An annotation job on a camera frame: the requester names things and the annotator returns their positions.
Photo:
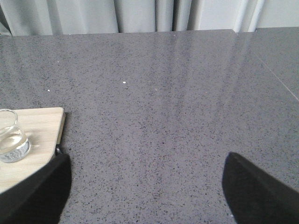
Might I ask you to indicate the light wooden cutting board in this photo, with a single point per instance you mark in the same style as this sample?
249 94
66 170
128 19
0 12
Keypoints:
43 127

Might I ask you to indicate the clear glass beaker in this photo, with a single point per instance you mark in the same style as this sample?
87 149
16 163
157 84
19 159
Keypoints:
14 143

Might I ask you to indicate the grey curtain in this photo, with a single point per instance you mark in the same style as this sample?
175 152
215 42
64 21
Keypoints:
67 17

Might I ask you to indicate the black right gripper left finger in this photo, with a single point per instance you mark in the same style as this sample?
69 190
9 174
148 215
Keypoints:
40 198

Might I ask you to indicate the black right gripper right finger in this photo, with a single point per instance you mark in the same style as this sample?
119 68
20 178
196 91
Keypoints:
254 196

